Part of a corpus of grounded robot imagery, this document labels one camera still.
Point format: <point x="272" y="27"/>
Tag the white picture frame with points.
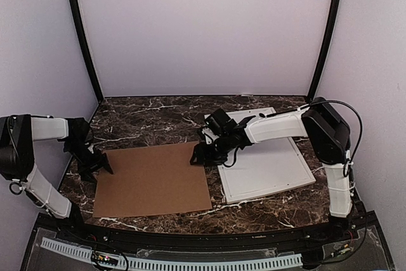
<point x="269" y="188"/>

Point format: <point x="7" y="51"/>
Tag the small green circuit board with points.
<point x="103" y="259"/>

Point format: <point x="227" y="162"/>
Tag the brown cardboard backing board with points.
<point x="151" y="181"/>

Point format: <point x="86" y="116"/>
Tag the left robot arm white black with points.
<point x="18" y="165"/>

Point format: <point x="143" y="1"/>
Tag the black corner post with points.
<point x="85" y="50"/>
<point x="324" y="49"/>

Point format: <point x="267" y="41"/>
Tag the white slotted cable duct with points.
<point x="126" y="262"/>

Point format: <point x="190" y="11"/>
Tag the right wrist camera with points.
<point x="219" y="123"/>

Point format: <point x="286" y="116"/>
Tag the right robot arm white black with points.
<point x="257" y="152"/>

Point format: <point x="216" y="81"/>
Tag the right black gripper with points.
<point x="203" y="156"/>

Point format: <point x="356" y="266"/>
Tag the right black corner post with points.
<point x="324" y="49"/>

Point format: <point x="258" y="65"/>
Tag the black front rail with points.
<point x="305" y="239"/>

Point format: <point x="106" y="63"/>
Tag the left black corner post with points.
<point x="85" y="50"/>

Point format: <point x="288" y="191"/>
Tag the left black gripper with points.
<point x="99" y="161"/>

